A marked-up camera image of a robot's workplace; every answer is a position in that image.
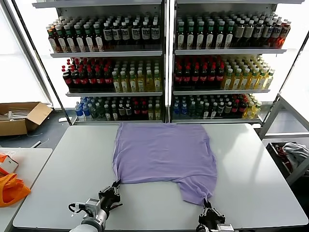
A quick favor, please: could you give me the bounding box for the red crumpled garment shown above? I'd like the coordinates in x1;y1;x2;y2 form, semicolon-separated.
276;144;294;171

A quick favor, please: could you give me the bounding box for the red drink bottle white label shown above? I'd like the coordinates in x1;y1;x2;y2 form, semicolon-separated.
278;19;292;47
270;19;282;47

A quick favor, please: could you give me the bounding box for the dark storage bin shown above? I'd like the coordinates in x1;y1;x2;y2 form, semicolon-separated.
267;141;309;174

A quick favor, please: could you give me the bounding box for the white side table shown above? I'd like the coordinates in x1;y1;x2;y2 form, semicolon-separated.
0;147;53;232

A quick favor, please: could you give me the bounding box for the dark drink bottle white label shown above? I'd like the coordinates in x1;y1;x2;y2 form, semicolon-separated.
262;19;274;47
150;20;161;47
121;21;131;48
112;21;123;48
103;22;114;49
141;21;151;48
131;21;141;48
253;19;264;47

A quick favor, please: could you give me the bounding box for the purple t-shirt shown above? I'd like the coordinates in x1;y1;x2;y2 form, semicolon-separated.
112;122;218;205

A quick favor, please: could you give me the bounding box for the dark drink bottle beige label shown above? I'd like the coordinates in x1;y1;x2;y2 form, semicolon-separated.
243;20;254;48
233;20;245;48

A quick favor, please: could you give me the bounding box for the grey crumpled garment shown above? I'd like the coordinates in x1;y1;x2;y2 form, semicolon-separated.
281;142;309;170

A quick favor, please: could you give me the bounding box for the open cardboard box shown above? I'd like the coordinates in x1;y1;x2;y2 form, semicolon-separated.
0;101;53;136

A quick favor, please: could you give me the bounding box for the dark tea bottle green neck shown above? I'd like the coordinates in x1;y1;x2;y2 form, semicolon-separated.
225;20;235;48
84;23;95;52
215;21;225;48
177;21;186;48
186;21;195;48
205;21;215;48
196;21;205;48
93;23;105;52
64;24;76;53
74;24;85;53
55;25;68;53

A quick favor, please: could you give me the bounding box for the grey metal shelving rack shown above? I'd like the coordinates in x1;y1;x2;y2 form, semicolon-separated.
32;0;169;126
169;0;305;126

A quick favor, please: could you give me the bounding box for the red cap cola bottle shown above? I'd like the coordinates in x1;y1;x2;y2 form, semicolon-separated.
133;101;141;120
140;101;148;120
174;64;183;84
103;67;113;91
207;63;217;84
62;65;73;89
96;67;105;91
231;99;240;118
87;67;97;91
199;64;209;84
71;68;82;90
191;64;200;84
183;64;192;84
79;68;89;90
215;63;225;83
239;99;248;118

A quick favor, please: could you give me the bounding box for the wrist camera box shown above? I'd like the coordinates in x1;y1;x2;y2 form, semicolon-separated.
84;198;101;214
218;223;234;232

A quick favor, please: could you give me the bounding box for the wide grey frame post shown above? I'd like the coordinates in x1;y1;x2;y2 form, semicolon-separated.
0;0;53;107

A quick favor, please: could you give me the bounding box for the grey metal frame cart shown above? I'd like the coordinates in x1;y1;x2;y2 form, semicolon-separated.
259;93;309;187

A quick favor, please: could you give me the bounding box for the orange fabric bag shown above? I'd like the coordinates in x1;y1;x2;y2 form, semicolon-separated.
0;173;31;208

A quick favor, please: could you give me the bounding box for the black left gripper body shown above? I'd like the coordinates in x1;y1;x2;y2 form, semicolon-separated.
99;190;122;211

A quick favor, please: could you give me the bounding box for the orange and white carton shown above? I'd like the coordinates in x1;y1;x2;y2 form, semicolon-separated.
0;151;19;179

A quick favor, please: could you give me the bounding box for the white strips bundle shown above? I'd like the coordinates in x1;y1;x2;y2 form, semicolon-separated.
0;110;33;121

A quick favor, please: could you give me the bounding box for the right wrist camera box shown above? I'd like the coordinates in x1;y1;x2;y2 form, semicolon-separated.
218;223;234;232

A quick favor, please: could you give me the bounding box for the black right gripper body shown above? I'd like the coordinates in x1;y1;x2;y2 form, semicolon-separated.
198;211;226;231

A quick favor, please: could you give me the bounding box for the green tinted drink bottle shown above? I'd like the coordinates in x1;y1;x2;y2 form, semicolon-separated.
188;101;197;119
196;101;204;119
90;102;99;120

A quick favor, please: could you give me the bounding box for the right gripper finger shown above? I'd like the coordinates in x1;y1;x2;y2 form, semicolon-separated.
206;198;225;218
198;197;208;218

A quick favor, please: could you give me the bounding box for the thin dark metal pole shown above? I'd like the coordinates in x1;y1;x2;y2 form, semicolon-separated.
261;30;309;125
11;0;72;126

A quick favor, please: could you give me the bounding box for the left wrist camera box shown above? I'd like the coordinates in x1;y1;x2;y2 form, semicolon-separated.
84;198;101;214

